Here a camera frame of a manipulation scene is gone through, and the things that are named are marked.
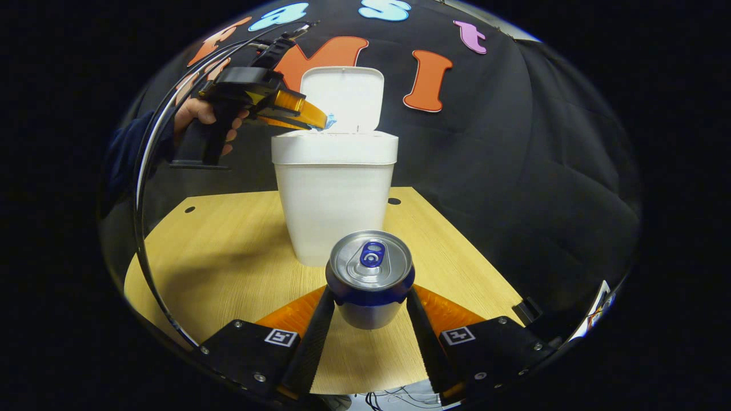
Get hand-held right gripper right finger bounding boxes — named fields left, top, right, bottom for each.
left=405, top=284, right=559, bottom=407

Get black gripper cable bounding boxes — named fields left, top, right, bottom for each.
left=132, top=22, right=319, bottom=348

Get black table bracket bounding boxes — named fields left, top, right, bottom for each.
left=512, top=297, right=543, bottom=326

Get white garbage bin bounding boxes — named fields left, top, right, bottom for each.
left=271, top=66, right=399, bottom=268

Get wooden desktop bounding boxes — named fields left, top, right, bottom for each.
left=123, top=187, right=525, bottom=396

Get tangle of thin cables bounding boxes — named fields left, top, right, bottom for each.
left=363, top=387, right=440, bottom=411

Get silver blue pop can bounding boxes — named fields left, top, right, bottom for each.
left=326, top=230, right=416, bottom=330

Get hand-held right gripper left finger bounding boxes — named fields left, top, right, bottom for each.
left=197, top=285, right=336, bottom=402

